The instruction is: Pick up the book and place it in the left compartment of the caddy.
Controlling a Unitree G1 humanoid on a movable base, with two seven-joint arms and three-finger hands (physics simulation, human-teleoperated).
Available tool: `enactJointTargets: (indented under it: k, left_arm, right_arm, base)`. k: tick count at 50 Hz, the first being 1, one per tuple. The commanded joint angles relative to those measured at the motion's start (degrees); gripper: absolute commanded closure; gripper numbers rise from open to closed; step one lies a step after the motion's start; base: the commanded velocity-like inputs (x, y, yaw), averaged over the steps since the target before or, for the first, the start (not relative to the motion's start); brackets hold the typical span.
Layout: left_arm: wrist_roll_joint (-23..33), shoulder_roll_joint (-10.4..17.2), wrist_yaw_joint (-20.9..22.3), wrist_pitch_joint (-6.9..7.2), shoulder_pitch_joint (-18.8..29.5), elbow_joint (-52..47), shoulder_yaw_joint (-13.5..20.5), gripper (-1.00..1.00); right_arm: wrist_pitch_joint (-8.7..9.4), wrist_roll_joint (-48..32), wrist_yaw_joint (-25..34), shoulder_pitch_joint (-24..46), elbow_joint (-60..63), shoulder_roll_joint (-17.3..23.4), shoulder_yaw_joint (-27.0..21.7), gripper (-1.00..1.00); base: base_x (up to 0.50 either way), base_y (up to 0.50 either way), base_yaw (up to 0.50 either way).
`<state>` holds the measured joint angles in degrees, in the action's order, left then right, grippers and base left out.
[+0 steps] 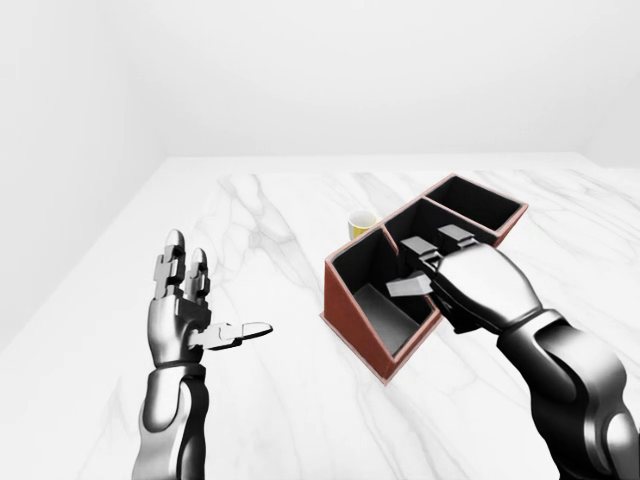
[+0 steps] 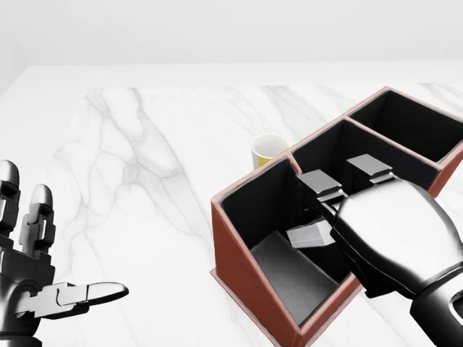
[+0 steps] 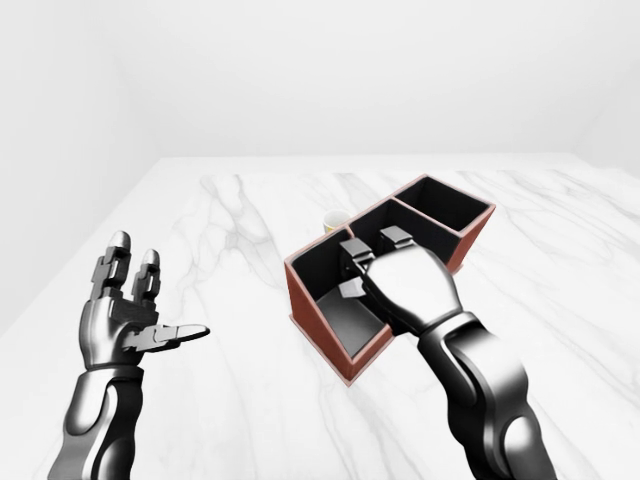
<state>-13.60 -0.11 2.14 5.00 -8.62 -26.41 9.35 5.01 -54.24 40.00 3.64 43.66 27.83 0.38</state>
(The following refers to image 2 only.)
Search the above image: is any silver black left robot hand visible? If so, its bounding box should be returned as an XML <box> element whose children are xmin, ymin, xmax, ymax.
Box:
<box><xmin>0</xmin><ymin>160</ymin><xmax>130</xmax><ymax>338</ymax></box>

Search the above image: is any yellow and white mug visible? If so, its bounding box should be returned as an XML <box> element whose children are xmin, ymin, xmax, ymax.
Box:
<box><xmin>251</xmin><ymin>133</ymin><xmax>291</xmax><ymax>171</ymax></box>

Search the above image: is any red-brown desk caddy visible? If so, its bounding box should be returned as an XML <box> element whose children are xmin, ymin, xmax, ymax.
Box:
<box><xmin>210</xmin><ymin>85</ymin><xmax>463</xmax><ymax>347</ymax></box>

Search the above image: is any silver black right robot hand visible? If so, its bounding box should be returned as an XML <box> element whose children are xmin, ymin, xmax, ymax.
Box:
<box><xmin>295</xmin><ymin>153</ymin><xmax>463</xmax><ymax>301</ymax></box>

